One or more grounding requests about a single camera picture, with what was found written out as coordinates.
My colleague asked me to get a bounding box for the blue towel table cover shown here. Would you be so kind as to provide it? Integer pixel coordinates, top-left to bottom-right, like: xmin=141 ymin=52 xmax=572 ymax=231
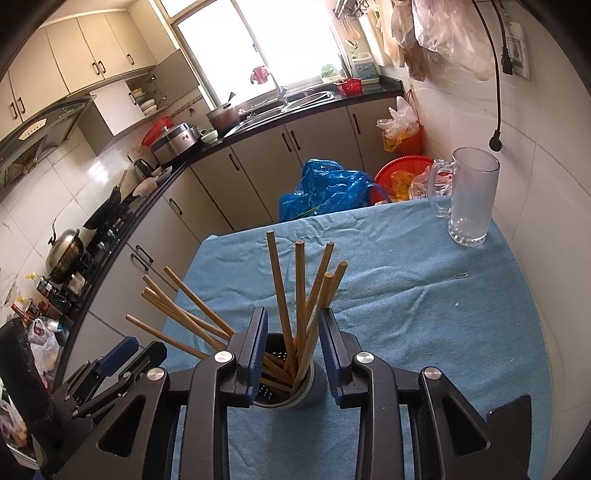
xmin=161 ymin=197 xmax=553 ymax=480

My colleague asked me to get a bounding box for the black wok pan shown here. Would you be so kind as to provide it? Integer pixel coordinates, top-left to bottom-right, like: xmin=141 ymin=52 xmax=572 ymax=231
xmin=83 ymin=171 xmax=127 ymax=230

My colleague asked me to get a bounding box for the black utensil holder cup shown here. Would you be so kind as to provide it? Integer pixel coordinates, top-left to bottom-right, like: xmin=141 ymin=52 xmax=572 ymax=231
xmin=254 ymin=333 xmax=328 ymax=409

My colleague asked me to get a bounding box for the black smartphone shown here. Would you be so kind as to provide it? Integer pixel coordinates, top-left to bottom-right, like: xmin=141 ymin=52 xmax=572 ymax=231
xmin=486 ymin=394 xmax=532 ymax=472

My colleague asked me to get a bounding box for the range hood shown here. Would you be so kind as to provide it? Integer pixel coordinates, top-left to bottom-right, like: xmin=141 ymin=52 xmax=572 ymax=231
xmin=1 ymin=94 xmax=94 ymax=188

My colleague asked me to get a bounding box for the red trash bin with bags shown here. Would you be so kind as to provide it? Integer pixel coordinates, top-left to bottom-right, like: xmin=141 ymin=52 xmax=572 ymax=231
xmin=376 ymin=97 xmax=424 ymax=157

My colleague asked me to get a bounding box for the red colander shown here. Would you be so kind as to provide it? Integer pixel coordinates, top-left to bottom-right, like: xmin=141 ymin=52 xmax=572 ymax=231
xmin=141 ymin=116 xmax=173 ymax=147

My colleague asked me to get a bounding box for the clear glass mug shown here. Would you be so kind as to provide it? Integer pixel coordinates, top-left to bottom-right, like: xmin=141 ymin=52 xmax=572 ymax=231
xmin=427 ymin=147 xmax=501 ymax=247

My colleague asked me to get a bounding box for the steel double sink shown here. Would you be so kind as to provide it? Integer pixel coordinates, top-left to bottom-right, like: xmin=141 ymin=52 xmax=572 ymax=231
xmin=239 ymin=90 xmax=335 ymax=128

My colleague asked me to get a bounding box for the red small basket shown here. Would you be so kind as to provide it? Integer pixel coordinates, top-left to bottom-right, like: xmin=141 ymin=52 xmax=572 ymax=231
xmin=335 ymin=78 xmax=363 ymax=97

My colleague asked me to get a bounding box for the steel kettle pot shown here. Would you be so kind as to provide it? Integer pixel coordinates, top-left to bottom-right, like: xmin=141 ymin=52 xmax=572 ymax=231
xmin=45 ymin=223 xmax=85 ymax=284

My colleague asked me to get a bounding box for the red plastic basin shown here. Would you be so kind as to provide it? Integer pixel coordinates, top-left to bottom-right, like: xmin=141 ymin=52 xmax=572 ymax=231
xmin=370 ymin=155 xmax=433 ymax=205

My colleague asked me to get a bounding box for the clear plastic bag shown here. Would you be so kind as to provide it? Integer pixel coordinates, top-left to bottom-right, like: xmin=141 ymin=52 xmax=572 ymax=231
xmin=412 ymin=0 xmax=495 ymax=81

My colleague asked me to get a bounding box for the brown cooking pot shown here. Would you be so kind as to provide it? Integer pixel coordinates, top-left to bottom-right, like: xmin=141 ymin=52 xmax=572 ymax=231
xmin=206 ymin=92 xmax=240 ymax=138

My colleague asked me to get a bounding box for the blue plastic bag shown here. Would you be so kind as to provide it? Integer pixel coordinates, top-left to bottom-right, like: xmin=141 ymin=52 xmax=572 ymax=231
xmin=279 ymin=159 xmax=392 ymax=222

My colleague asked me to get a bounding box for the silver rice cooker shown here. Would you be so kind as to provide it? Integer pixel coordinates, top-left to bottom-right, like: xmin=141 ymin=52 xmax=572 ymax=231
xmin=150 ymin=122 xmax=200 ymax=166

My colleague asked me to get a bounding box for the black power cable plug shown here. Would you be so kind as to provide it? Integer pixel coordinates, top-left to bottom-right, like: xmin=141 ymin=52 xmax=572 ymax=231
xmin=471 ymin=0 xmax=503 ymax=152

